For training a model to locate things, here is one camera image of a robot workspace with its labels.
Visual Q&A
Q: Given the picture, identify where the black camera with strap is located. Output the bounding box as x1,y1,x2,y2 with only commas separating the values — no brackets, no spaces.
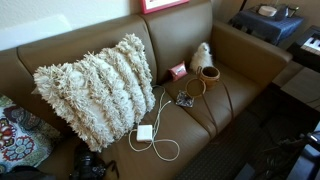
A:
69,143,120,180

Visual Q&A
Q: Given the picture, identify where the brown leather sofa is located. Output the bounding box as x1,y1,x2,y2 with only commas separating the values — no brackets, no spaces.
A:
0,0,294,180

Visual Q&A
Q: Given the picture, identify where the pink wipes pack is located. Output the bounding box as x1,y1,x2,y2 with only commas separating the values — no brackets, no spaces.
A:
168,60,189,82

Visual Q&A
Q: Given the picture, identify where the white power adapter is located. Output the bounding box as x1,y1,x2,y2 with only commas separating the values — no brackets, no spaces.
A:
136,124,154,143

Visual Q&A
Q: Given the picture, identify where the white round object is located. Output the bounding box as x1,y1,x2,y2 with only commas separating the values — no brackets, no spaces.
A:
258,5,278,18

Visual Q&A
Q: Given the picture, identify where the grey wooden bench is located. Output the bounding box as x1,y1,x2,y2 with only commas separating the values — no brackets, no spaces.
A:
272,59,320,113

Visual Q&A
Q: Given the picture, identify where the blue cloth covered table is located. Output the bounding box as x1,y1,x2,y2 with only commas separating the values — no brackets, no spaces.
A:
229,9,305,46

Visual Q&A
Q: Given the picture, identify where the red framed picture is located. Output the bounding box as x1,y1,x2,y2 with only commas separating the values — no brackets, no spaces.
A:
139,0,190,15

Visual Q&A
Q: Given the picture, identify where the white fluffy pom pom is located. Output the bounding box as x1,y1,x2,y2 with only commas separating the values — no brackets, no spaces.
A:
189,41,214,74

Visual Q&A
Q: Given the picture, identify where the shaggy cream pillow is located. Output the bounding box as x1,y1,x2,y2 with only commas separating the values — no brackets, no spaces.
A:
32,32,157,153

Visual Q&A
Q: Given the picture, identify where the black equipment base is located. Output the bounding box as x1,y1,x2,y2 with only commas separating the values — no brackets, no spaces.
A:
234,121,320,180

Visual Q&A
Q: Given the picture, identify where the black piano keyboard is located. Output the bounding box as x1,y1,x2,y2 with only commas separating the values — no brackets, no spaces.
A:
287,25,320,73

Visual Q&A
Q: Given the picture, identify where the brown woven round bag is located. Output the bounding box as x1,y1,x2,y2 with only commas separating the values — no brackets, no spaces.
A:
184,65,236,136

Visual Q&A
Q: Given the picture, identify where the white charger cable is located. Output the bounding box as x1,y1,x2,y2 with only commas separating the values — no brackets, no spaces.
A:
128,84,181,163

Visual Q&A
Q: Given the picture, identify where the black object on cloth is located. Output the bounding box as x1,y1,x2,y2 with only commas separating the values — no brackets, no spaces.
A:
274,4,300,22

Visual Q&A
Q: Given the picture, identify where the floral patterned pillow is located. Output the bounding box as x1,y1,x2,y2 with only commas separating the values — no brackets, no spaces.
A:
0,94,63,175

